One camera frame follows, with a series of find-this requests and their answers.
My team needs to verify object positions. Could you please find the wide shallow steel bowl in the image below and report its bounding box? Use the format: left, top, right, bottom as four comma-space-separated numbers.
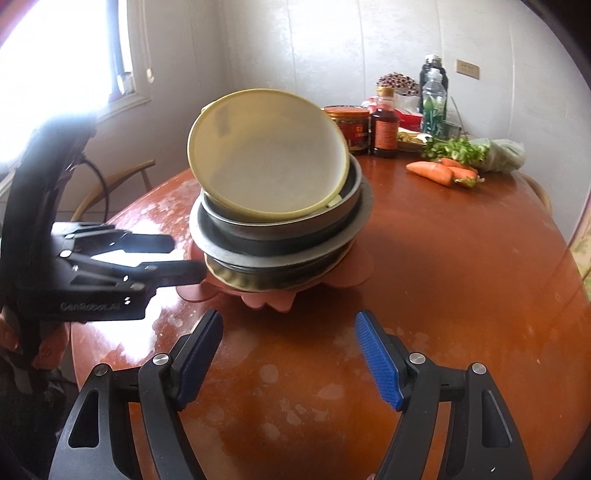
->
188, 178, 374, 267

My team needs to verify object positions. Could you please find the wall power socket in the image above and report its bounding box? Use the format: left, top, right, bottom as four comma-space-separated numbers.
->
456, 59, 481, 80

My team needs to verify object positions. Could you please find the far wooden chair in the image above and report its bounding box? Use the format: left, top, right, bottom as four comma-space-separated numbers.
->
521, 173, 552, 215

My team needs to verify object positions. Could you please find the yellow shell-shaped plate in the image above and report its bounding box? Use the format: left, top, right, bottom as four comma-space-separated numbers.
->
204, 252, 349, 293

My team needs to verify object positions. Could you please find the hello kitty door curtain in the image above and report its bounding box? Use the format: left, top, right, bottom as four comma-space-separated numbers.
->
569, 197, 591, 298

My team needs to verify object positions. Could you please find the deep steel mixing bowl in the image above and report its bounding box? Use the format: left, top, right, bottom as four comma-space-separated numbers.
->
200, 154, 363, 242

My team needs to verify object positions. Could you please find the black thermos bottle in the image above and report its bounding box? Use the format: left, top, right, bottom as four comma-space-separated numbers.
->
419, 54, 450, 112

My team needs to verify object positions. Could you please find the person left hand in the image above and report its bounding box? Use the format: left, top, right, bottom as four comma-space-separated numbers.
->
1, 316, 70, 370

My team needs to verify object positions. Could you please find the clear green plastic bottle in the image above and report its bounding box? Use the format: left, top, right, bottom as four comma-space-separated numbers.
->
421, 68, 447, 138

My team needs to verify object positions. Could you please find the black cable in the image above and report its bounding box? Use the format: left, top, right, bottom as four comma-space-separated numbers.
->
78, 156, 112, 222

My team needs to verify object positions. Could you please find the rear orange carrot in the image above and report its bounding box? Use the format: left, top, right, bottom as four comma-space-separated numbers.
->
439, 158, 485, 188

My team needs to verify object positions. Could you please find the bag of green vegetables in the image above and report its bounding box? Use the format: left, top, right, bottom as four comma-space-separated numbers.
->
423, 138, 526, 173

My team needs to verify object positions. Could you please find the red label sauce jar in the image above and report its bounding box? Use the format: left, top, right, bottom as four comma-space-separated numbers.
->
324, 105, 370, 155

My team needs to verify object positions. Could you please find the round steel pan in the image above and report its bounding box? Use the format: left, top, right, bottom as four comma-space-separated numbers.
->
207, 241, 353, 274

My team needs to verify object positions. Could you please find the window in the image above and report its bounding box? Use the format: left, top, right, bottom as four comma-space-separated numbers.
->
1, 1, 154, 173

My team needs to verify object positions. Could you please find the orange carrot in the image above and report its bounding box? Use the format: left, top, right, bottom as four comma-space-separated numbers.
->
439, 158, 485, 188
406, 161, 455, 187

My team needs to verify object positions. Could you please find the front orange carrot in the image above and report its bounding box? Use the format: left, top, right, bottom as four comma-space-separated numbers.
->
406, 161, 455, 187

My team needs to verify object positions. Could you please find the orange pig-shaped plate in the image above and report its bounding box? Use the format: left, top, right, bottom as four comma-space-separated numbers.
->
176, 241, 374, 313

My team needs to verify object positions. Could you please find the light wooden armchair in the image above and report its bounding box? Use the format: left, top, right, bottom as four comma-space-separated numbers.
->
70, 159, 156, 223

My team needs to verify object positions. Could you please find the dark soy sauce bottle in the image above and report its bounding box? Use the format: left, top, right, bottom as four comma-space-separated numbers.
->
370, 86, 400, 158

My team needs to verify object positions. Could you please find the yellow white enamel bowl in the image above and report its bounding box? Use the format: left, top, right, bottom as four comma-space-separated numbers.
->
187, 88, 349, 221

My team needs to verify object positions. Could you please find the red snack package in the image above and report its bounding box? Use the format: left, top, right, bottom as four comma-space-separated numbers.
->
361, 96, 423, 132

